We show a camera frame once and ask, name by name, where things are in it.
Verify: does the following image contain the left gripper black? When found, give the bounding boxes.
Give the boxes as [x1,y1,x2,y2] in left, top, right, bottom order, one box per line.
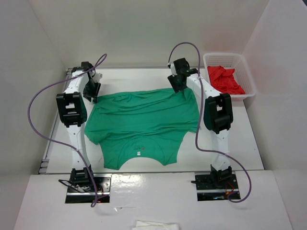
[82,80,101,102]

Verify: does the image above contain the green tank top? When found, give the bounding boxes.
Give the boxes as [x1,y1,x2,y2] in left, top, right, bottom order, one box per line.
[85,88,199,170]

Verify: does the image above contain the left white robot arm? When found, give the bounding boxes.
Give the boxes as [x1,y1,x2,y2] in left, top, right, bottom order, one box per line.
[56,61,101,193]

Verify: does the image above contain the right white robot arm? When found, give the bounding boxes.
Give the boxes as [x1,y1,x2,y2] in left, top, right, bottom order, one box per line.
[167,58,233,189]

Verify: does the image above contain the red tank top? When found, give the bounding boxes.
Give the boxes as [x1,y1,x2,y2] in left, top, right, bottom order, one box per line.
[207,66,245,95]

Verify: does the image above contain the white plastic basket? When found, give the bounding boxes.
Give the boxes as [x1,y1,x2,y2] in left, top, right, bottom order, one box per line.
[203,53,256,101]

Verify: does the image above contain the white crumpled cloth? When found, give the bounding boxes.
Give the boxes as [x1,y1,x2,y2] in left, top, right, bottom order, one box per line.
[132,220,180,230]

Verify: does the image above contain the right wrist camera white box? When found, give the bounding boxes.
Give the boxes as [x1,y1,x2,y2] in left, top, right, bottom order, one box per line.
[167,62,177,75]

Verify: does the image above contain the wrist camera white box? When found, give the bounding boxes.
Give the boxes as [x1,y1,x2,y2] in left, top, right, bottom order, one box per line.
[92,73,103,82]
[167,62,177,75]

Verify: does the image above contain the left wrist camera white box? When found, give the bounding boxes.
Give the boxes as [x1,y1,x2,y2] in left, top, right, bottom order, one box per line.
[92,73,103,82]

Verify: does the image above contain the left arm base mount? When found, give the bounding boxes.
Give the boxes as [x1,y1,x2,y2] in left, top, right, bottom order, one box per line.
[58,174,112,204]

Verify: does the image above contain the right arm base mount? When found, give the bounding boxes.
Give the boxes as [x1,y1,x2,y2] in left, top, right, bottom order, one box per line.
[191,173,241,201]

